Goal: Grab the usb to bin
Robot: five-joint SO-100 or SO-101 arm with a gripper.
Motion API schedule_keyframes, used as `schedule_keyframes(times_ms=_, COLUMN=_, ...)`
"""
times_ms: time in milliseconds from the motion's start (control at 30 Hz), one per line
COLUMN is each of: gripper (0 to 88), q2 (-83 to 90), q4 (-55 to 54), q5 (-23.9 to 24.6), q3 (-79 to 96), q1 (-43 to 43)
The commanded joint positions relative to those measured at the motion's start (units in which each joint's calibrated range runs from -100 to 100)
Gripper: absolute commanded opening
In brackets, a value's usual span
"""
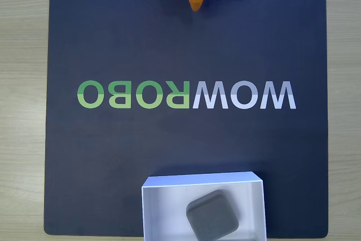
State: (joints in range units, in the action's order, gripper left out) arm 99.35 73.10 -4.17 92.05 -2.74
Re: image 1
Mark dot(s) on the dark blue WOWROBO mat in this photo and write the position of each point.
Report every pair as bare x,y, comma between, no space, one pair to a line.
180,54

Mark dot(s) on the grey square rounded case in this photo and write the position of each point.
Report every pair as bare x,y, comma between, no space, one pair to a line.
213,215

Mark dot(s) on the white open cardboard box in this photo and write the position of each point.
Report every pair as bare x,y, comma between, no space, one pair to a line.
163,212

